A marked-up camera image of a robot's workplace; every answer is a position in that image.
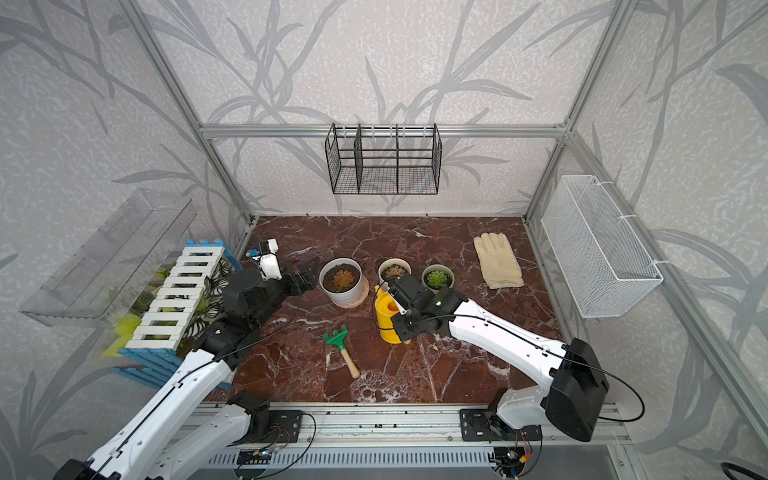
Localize artificial leafy plants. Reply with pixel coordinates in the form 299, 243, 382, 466
102, 253, 231, 358

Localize green pot green succulent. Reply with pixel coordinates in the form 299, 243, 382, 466
421, 264, 455, 294

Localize green toy rake wooden handle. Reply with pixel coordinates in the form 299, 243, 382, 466
323, 324, 360, 379

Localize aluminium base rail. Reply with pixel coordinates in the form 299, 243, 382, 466
124, 400, 632, 450

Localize white pot orange succulent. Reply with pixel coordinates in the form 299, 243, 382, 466
319, 258, 363, 295

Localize white mesh basket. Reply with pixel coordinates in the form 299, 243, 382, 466
541, 175, 664, 318

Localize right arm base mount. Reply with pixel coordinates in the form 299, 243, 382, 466
459, 408, 543, 442

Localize cream pot pink succulent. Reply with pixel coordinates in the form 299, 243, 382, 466
378, 258, 412, 283

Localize pink saucer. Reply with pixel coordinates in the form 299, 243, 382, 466
328, 276, 370, 309

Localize cream gardening glove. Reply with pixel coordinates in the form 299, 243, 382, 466
473, 233, 524, 289

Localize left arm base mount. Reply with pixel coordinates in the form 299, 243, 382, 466
235, 410, 303, 445

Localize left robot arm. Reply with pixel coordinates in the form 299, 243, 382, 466
54, 258, 319, 479

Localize clear acrylic shelf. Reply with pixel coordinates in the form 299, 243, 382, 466
19, 189, 197, 328

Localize yellow plastic watering can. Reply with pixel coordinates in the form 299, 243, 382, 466
374, 286, 402, 344

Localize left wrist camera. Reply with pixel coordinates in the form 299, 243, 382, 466
246, 238, 282, 280

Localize white and blue picket crate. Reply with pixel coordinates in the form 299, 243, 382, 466
103, 239, 242, 388

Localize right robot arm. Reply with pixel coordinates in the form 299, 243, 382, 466
388, 274, 609, 442

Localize black wire basket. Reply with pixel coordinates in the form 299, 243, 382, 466
324, 124, 443, 196

